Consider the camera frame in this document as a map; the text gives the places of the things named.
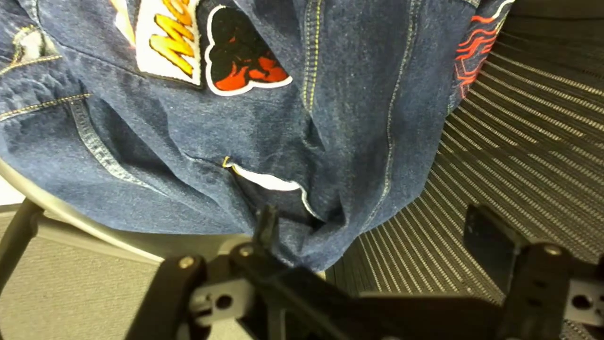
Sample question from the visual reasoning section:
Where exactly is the black mesh office chair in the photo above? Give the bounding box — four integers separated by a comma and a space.
0, 0, 604, 340

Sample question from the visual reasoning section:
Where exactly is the blue jean jacket with patches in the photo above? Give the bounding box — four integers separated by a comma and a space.
0, 0, 518, 271

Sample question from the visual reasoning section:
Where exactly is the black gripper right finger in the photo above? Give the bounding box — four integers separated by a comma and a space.
463, 203, 529, 294

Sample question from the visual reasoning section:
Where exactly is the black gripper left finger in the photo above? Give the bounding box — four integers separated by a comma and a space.
252, 205, 284, 264

